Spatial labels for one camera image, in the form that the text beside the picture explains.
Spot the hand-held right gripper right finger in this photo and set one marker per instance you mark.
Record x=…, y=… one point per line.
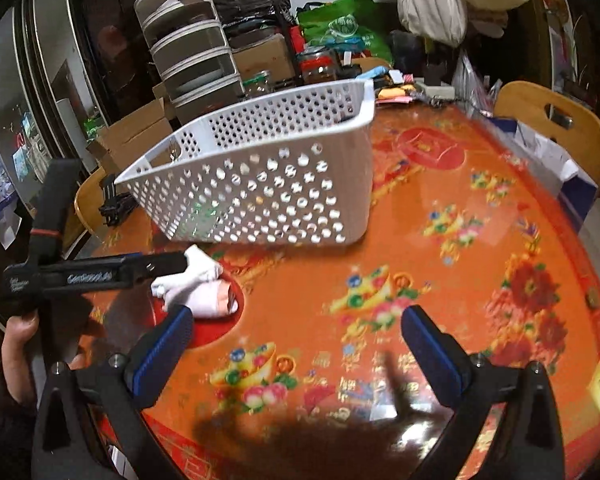
x=435, y=360

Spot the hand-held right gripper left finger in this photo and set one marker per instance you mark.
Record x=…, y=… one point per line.
x=160, y=355

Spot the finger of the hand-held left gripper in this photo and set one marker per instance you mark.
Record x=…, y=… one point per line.
x=160, y=266

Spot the white perforated plastic basket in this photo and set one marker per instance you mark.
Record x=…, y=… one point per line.
x=280, y=185

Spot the person's left forearm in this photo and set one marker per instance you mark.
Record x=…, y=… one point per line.
x=5, y=410

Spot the person's left hand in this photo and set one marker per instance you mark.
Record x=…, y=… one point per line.
x=17, y=335

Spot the wooden chair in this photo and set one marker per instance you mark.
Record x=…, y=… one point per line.
x=530, y=105
x=87, y=205

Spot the red floral tablecloth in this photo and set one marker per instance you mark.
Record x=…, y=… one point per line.
x=430, y=260

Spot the open cardboard box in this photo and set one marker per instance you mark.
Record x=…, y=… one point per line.
x=130, y=135

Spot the grey plastic drawer tower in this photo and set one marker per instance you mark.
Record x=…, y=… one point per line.
x=195, y=55

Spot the dark glass cabinet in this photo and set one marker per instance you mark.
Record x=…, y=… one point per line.
x=80, y=60

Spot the blue box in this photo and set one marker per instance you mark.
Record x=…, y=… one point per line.
x=580, y=197

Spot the brown cardboard box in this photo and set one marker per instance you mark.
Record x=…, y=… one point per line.
x=260, y=55

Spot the white papers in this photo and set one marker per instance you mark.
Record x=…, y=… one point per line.
x=545, y=150

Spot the pile of small packets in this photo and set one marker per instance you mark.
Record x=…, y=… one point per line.
x=400, y=87

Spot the crinkled clear plastic bag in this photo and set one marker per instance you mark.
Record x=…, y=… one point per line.
x=467, y=85

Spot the green shopping bag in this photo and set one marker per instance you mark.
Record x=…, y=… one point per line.
x=345, y=25

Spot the white canvas tote bag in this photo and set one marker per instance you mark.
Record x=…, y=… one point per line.
x=425, y=0

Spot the wall calendar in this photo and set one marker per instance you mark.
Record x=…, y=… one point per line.
x=560, y=35

